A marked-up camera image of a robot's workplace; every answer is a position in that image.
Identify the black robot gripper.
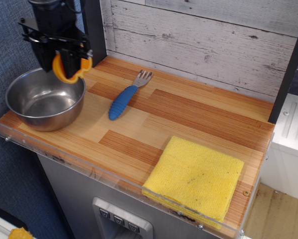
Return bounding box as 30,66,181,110
18,0,93,79

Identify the orange plastic half toy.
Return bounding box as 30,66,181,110
52,48,93,84

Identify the stainless steel bowl pot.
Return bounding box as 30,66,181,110
5,68,86,131

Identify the silver toy fridge cabinet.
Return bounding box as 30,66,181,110
38,155,242,239

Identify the black and white object corner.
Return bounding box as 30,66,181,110
0,209,28,239

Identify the yellow object bottom left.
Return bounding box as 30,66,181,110
8,228,34,239

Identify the yellow folded cloth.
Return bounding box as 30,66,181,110
142,136,244,229

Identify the clear acrylic edge guard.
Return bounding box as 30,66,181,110
0,118,275,239

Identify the white ribbed side cabinet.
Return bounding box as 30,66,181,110
260,94,298,199

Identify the blue handled metal fork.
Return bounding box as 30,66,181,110
109,70,152,120

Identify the black vertical post right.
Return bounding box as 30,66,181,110
268,38,298,124

